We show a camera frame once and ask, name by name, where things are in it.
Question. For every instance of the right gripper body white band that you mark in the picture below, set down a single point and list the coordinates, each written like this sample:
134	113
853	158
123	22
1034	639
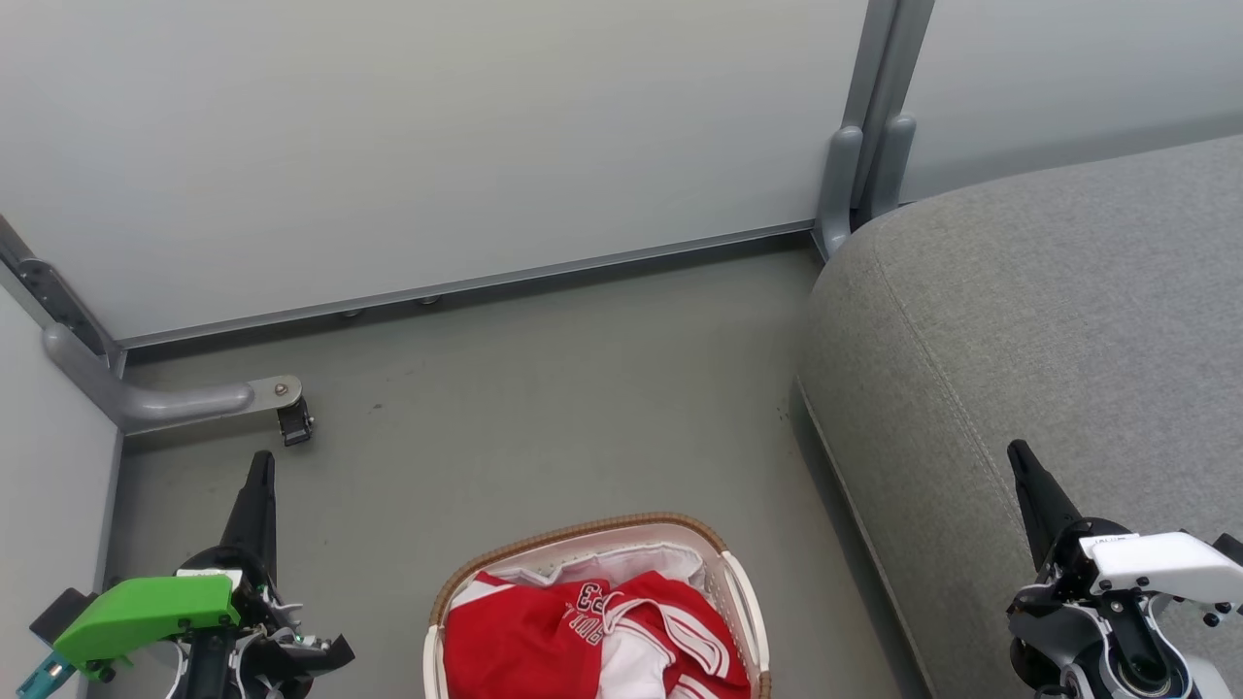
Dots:
1146	568

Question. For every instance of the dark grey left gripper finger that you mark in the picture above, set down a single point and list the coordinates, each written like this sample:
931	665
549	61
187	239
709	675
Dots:
254	515

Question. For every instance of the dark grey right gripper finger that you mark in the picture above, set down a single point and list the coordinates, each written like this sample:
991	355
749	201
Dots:
1044	505

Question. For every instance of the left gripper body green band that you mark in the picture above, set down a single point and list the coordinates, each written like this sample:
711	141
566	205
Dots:
146	612

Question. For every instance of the red jersey with print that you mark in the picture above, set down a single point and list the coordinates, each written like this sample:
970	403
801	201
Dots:
515	641

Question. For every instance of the grey fabric sofa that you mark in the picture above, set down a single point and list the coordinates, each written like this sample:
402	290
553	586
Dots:
1049	330

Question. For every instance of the black caster wheel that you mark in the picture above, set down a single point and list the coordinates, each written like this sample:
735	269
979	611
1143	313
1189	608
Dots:
294	424

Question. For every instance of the grey metal partition foot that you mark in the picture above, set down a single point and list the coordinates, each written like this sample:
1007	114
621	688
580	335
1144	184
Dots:
184	400

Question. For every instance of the white laundry basket brown rim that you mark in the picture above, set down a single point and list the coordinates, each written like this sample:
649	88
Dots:
583	534

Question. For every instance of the white basket liner cloth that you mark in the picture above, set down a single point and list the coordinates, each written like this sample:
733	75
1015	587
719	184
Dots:
621	561

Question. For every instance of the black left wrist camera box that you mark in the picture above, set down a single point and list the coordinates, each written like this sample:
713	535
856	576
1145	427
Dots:
60	614

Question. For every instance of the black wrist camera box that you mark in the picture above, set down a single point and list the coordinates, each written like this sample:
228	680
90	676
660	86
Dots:
60	614
1229	549

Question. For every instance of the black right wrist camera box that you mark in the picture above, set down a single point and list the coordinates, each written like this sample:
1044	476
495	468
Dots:
1229	549

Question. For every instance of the grey partition corner post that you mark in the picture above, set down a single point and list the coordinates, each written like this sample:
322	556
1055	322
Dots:
840	184

